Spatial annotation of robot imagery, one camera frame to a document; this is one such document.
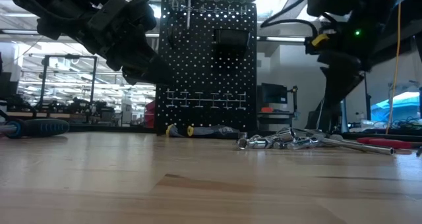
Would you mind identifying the black monitor desk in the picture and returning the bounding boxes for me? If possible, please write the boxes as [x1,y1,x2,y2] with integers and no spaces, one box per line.
[256,111,297,130]

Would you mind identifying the short ceiling light bar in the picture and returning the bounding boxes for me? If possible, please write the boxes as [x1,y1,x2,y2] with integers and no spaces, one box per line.
[256,36,307,43]

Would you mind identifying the blue cover sheet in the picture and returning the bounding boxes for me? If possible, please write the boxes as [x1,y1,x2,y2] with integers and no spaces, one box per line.
[371,91,422,123]

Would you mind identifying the white upright panel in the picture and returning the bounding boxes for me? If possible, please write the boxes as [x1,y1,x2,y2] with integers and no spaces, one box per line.
[345,72,373,133]

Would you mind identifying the yellow cable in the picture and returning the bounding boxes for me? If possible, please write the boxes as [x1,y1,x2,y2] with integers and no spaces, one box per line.
[385,1,402,135]

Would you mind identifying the grey black work glove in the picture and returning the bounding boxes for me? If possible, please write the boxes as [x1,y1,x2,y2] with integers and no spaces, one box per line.
[166,124,187,138]

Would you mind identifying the red rounded object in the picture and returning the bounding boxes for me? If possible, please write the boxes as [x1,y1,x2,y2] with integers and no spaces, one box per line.
[144,100,156,128]

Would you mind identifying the red handled pliers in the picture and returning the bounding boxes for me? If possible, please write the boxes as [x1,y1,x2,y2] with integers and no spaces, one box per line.
[357,137,422,150]

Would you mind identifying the black aluminium table frame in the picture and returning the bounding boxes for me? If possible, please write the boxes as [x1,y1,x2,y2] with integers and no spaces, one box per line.
[0,122,422,143]

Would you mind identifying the black pegboard bin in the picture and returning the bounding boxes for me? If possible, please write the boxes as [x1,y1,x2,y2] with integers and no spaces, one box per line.
[213,28,251,52]

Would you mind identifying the black metal pegboard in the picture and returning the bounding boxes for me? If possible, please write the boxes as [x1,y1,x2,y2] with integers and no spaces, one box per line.
[154,0,258,135]

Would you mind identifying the tangled cables pile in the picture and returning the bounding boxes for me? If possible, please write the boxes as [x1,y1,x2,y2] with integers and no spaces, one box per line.
[349,117,422,132]

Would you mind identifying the black frame robot station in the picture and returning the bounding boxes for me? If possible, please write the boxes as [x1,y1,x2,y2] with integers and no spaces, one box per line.
[39,54,99,115]

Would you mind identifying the long ceiling light bar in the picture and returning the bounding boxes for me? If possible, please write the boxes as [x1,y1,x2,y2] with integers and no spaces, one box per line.
[0,28,160,40]

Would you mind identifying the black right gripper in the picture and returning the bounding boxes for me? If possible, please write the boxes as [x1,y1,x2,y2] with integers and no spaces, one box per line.
[305,26,374,103]

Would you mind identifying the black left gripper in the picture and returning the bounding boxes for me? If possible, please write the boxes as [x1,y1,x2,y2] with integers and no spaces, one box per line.
[75,0,176,86]

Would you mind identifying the yellow grey tool at rack base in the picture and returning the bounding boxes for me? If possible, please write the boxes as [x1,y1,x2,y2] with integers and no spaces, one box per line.
[187,125,241,140]

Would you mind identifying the red-handled pliers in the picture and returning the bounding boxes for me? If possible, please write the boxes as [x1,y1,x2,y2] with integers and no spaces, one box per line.
[166,89,247,111]

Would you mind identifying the cluttered background workbench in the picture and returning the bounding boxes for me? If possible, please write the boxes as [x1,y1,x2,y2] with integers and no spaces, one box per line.
[0,97,116,125]

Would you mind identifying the chrome wire hook rack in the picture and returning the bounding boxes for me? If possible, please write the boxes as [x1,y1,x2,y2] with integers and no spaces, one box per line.
[169,0,248,16]

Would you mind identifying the black computer monitor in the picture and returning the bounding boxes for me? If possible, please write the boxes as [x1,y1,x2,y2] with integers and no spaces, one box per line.
[260,83,288,105]

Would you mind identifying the black blue dotted screwdriver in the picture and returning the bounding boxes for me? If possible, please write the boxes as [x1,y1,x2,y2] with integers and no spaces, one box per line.
[0,118,71,140]

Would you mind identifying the blue handled screwdriver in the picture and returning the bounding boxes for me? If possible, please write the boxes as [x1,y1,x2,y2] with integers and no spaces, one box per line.
[184,0,195,31]

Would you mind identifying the yellow right cable tag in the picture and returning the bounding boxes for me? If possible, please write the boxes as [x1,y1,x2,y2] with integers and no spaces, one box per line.
[311,34,330,47]

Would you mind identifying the black handled screwdriver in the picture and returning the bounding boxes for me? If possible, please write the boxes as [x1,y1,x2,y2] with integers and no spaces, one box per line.
[293,128,396,156]

